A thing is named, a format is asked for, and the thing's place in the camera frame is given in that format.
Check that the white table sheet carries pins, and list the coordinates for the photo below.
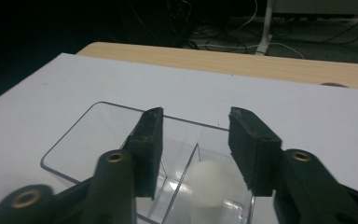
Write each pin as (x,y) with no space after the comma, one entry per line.
(261,99)

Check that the white round ball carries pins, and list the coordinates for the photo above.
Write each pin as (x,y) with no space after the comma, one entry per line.
(214,183)

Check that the clear plastic divided box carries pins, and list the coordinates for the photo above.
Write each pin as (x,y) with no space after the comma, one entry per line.
(90,140)

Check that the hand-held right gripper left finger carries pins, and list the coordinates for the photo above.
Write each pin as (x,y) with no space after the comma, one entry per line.
(147,149)

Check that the white stand pole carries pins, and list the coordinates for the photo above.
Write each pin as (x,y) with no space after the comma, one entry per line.
(266,28)

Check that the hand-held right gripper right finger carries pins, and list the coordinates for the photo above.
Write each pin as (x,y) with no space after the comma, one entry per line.
(254,155)

